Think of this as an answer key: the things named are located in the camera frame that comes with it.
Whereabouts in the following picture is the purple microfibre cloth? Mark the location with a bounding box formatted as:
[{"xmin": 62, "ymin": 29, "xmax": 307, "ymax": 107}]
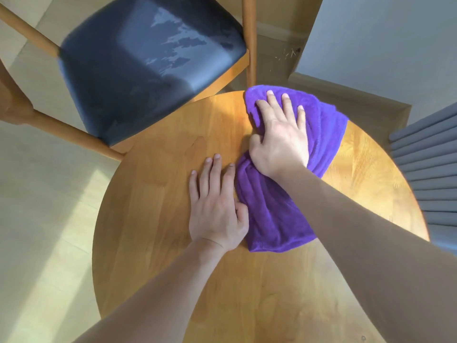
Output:
[{"xmin": 235, "ymin": 84, "xmax": 349, "ymax": 253}]

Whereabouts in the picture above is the wooden chair with black seat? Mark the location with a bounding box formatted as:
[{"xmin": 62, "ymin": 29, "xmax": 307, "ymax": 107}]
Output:
[{"xmin": 0, "ymin": 0, "xmax": 258, "ymax": 162}]

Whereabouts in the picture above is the round wooden table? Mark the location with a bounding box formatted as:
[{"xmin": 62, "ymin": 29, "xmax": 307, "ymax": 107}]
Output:
[{"xmin": 91, "ymin": 91, "xmax": 431, "ymax": 343}]

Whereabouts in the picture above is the person's left hand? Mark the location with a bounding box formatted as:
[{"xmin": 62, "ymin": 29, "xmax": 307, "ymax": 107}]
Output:
[{"xmin": 188, "ymin": 154, "xmax": 249, "ymax": 252}]

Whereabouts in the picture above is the person's right hand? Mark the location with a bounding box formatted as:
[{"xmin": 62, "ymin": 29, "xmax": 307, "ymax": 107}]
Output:
[{"xmin": 248, "ymin": 90, "xmax": 309, "ymax": 179}]

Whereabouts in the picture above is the person's left forearm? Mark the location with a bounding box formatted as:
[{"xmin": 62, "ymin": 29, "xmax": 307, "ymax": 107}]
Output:
[{"xmin": 71, "ymin": 239, "xmax": 229, "ymax": 343}]

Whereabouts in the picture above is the grey pleated curtain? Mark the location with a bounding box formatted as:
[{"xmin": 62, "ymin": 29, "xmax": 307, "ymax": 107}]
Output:
[{"xmin": 388, "ymin": 102, "xmax": 457, "ymax": 254}]

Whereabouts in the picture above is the person's right forearm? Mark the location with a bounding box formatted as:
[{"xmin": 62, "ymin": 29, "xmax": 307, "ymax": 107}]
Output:
[{"xmin": 275, "ymin": 166, "xmax": 457, "ymax": 343}]

